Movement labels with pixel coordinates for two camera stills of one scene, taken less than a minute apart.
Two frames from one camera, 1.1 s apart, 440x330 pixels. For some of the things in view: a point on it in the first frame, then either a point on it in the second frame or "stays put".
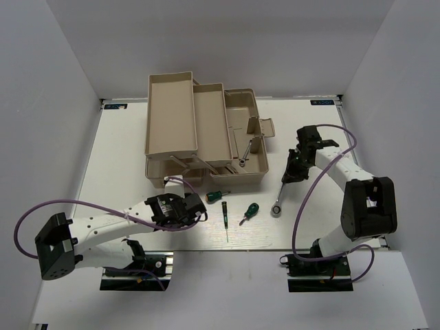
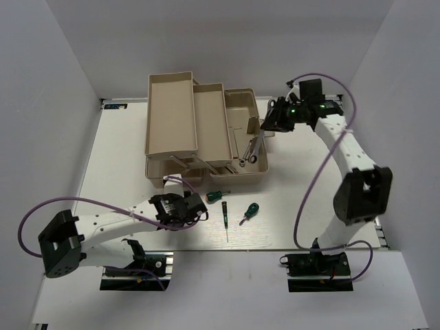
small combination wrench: [242, 162] stays put
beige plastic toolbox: [203, 132] stays put
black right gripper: [296, 176] to [276, 121]
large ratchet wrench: [276, 207] to [253, 157]
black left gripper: [177, 196] stays put
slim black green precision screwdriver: [224, 204] stays put
